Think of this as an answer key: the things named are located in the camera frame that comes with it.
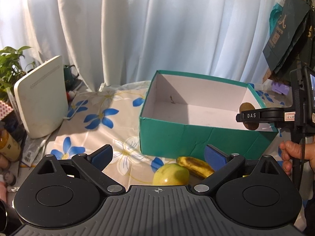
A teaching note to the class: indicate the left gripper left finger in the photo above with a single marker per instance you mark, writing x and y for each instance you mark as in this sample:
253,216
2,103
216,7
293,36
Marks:
91,169

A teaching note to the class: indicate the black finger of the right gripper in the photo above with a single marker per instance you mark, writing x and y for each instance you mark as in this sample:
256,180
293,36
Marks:
279,117

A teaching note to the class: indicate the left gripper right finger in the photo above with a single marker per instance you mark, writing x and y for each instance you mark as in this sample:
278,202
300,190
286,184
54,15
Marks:
226,167

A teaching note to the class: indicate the spotted yellow banana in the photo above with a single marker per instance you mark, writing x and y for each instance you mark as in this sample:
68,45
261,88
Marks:
196,167

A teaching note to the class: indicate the brown kiwi fruit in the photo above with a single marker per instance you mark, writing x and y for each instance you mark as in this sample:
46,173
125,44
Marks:
247,107

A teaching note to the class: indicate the yellow green apple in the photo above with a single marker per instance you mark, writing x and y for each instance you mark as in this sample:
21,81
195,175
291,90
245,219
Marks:
171,174

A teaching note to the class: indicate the person's right hand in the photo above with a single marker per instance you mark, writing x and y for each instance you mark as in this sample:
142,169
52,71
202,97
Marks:
290,150

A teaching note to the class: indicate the purple small box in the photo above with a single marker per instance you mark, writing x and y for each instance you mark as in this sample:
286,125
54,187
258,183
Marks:
280,88

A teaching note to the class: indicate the dark green paper bag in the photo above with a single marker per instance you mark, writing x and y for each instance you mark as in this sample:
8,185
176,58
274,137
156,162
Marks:
291,44

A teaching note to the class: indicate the floral tablecloth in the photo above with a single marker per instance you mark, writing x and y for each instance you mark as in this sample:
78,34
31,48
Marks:
111,116

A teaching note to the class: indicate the teal cardboard box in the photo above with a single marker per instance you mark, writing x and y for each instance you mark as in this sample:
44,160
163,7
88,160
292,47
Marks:
184,112

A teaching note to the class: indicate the amber bottle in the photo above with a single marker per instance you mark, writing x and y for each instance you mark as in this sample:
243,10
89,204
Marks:
9,147

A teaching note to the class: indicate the white router device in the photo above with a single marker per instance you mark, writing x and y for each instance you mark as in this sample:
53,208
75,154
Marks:
41,98

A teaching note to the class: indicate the dark green mug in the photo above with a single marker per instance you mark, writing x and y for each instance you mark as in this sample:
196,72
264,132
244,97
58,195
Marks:
71,78

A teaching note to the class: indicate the green potted plant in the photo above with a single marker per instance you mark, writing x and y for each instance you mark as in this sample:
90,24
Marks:
11,69

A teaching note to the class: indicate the white curtain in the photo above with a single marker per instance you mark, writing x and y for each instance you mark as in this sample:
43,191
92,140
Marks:
123,41

